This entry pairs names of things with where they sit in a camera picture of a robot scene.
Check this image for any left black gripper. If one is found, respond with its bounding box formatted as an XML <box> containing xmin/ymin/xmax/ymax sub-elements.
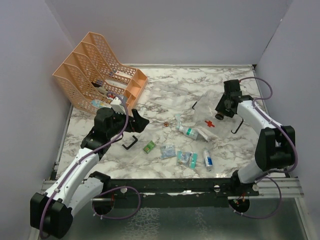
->
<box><xmin>107</xmin><ymin>107</ymin><xmax>150</xmax><ymax>139</ymax></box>

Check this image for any brown medicine bottle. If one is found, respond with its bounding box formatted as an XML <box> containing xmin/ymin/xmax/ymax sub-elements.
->
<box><xmin>215</xmin><ymin>112</ymin><xmax>224</xmax><ymax>121</ymax></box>

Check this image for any clear first aid box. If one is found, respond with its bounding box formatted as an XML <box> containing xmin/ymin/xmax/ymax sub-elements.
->
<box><xmin>192</xmin><ymin>90</ymin><xmax>242</xmax><ymax>140</ymax></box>

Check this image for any white gauze packet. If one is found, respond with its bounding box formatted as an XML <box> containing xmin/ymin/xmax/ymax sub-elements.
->
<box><xmin>196</xmin><ymin>126</ymin><xmax>217</xmax><ymax>142</ymax></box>

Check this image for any silver blue pill packet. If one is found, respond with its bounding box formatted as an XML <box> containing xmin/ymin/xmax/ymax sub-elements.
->
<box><xmin>160</xmin><ymin>144</ymin><xmax>177</xmax><ymax>160</ymax></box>

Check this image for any white green-label bottle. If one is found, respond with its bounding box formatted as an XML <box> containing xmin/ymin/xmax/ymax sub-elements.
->
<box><xmin>178</xmin><ymin>126</ymin><xmax>199</xmax><ymax>140</ymax></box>

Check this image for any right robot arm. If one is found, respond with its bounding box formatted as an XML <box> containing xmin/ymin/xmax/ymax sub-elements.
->
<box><xmin>215</xmin><ymin>79</ymin><xmax>298</xmax><ymax>196</ymax></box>

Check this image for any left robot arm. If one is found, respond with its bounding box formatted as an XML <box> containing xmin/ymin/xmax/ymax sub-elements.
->
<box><xmin>30</xmin><ymin>107</ymin><xmax>149</xmax><ymax>239</ymax></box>

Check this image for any green small medicine box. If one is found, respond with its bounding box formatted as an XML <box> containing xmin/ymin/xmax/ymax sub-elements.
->
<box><xmin>143</xmin><ymin>140</ymin><xmax>156</xmax><ymax>154</ymax></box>

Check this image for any clear plastic tray insert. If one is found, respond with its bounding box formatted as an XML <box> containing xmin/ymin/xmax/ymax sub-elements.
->
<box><xmin>149</xmin><ymin>81</ymin><xmax>193</xmax><ymax>112</ymax></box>

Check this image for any teal white swab packet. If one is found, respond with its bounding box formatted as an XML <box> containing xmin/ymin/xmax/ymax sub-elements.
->
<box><xmin>175</xmin><ymin>114</ymin><xmax>182</xmax><ymax>130</ymax></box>

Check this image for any blue packet in organizer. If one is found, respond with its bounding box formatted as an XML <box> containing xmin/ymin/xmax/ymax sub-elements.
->
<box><xmin>91</xmin><ymin>99</ymin><xmax>109</xmax><ymax>109</ymax></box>

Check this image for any red white box in organizer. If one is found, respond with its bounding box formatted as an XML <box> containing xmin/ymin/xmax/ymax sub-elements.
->
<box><xmin>113</xmin><ymin>70</ymin><xmax>132</xmax><ymax>79</ymax></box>

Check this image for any dark item in organizer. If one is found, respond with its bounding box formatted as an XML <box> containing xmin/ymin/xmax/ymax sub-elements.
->
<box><xmin>91</xmin><ymin>81</ymin><xmax>108</xmax><ymax>95</ymax></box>

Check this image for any white blue tube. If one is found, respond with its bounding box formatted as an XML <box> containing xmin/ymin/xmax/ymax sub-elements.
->
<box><xmin>203</xmin><ymin>148</ymin><xmax>213</xmax><ymax>171</ymax></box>

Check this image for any teal bandage packet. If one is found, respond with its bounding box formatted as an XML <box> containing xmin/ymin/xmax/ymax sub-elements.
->
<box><xmin>176</xmin><ymin>150</ymin><xmax>198</xmax><ymax>170</ymax></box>

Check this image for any peach plastic file organizer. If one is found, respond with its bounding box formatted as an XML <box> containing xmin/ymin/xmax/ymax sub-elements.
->
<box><xmin>53</xmin><ymin>32</ymin><xmax>148</xmax><ymax>114</ymax></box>

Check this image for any clear box lid black handle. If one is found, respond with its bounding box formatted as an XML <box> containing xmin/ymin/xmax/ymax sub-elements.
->
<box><xmin>109</xmin><ymin>132</ymin><xmax>138</xmax><ymax>153</ymax></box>

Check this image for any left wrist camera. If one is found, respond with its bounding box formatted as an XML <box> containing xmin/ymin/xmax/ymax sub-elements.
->
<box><xmin>110</xmin><ymin>95</ymin><xmax>128</xmax><ymax>114</ymax></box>

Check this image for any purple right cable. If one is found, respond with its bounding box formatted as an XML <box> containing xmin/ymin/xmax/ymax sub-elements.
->
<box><xmin>237</xmin><ymin>76</ymin><xmax>298</xmax><ymax>176</ymax></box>

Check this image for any purple cable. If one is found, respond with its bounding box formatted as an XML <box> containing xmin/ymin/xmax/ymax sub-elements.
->
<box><xmin>237</xmin><ymin>76</ymin><xmax>298</xmax><ymax>176</ymax></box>
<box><xmin>38</xmin><ymin>92</ymin><xmax>130</xmax><ymax>240</ymax></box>

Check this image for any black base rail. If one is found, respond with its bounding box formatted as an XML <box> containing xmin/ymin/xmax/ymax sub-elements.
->
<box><xmin>89</xmin><ymin>171</ymin><xmax>259</xmax><ymax>209</ymax></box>

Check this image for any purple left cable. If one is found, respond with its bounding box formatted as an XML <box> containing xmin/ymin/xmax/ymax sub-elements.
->
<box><xmin>38</xmin><ymin>92</ymin><xmax>130</xmax><ymax>240</ymax></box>

